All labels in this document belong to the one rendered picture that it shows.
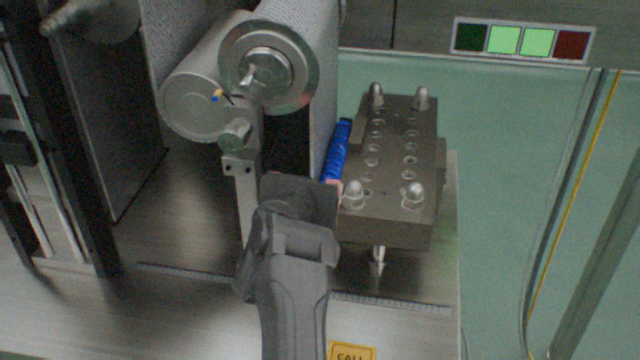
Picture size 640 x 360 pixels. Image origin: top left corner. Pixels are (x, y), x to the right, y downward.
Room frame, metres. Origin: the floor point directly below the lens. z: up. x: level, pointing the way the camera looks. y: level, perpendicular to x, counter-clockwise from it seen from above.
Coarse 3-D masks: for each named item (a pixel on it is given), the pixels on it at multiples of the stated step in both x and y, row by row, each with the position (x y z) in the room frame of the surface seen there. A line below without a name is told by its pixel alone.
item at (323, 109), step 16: (336, 48) 0.90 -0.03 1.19; (336, 64) 0.91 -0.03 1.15; (336, 80) 0.91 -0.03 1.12; (320, 96) 0.75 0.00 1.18; (336, 96) 0.91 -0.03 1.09; (320, 112) 0.75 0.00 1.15; (336, 112) 0.91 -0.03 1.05; (320, 128) 0.75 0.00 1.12; (320, 144) 0.75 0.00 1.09; (320, 160) 0.75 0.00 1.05; (320, 176) 0.74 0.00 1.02
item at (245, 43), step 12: (252, 36) 0.69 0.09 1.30; (264, 36) 0.69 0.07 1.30; (276, 36) 0.69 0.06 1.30; (240, 48) 0.70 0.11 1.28; (276, 48) 0.69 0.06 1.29; (288, 48) 0.68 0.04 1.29; (228, 60) 0.70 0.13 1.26; (240, 60) 0.70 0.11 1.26; (300, 60) 0.68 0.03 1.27; (228, 72) 0.70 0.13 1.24; (300, 72) 0.68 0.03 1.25; (300, 84) 0.68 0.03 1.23; (252, 96) 0.69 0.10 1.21; (288, 96) 0.68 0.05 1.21
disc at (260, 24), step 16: (240, 32) 0.70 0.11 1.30; (272, 32) 0.69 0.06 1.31; (288, 32) 0.69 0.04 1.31; (224, 48) 0.71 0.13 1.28; (304, 48) 0.68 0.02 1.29; (224, 64) 0.71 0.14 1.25; (224, 80) 0.71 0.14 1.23; (240, 96) 0.70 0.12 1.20; (304, 96) 0.68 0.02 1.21; (272, 112) 0.69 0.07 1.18; (288, 112) 0.69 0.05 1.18
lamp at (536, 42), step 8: (528, 32) 0.94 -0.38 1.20; (536, 32) 0.94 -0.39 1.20; (544, 32) 0.93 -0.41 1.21; (552, 32) 0.93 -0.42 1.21; (528, 40) 0.94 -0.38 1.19; (536, 40) 0.94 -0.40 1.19; (544, 40) 0.93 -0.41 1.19; (528, 48) 0.94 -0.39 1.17; (536, 48) 0.94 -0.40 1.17; (544, 48) 0.93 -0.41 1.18; (544, 56) 0.93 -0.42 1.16
